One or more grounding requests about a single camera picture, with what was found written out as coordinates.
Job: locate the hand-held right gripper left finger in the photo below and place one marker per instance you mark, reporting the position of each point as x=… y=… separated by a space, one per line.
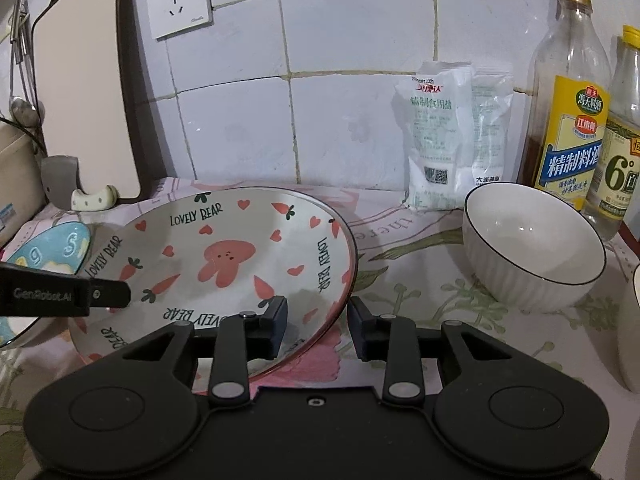
x=280 y=317

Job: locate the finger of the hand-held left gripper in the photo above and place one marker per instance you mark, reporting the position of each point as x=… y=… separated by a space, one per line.
x=110 y=294

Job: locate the grey metal cleaver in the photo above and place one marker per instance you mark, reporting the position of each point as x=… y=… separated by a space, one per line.
x=59 y=180

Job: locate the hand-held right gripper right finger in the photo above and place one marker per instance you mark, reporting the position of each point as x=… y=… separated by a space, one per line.
x=356 y=325

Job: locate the blue bowl with numbers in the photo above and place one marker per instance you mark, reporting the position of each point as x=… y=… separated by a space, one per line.
x=45 y=245

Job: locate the metal spoon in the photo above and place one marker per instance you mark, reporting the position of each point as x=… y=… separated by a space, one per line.
x=24 y=110

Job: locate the bunny and carrot print plate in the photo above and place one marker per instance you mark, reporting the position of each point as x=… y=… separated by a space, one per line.
x=260 y=230

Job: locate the metal hanging utensil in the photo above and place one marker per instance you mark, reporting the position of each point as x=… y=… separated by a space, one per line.
x=20 y=25

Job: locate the white wall socket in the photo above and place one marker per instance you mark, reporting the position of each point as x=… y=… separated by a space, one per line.
x=179 y=0

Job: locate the white cutting board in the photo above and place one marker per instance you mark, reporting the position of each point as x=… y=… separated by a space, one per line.
x=85 y=85

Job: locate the clear vinegar bottle yellow cap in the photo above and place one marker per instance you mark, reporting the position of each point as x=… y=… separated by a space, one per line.
x=622 y=170

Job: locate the white ribbed bowl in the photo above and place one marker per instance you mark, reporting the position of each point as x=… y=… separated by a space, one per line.
x=631 y=330
x=525 y=240

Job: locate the floral tablecloth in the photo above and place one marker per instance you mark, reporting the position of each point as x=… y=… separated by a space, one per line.
x=415 y=260

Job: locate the white salt bag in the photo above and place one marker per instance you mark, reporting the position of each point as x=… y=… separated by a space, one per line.
x=435 y=135

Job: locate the cooking wine bottle yellow label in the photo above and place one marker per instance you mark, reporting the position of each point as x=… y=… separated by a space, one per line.
x=565 y=125

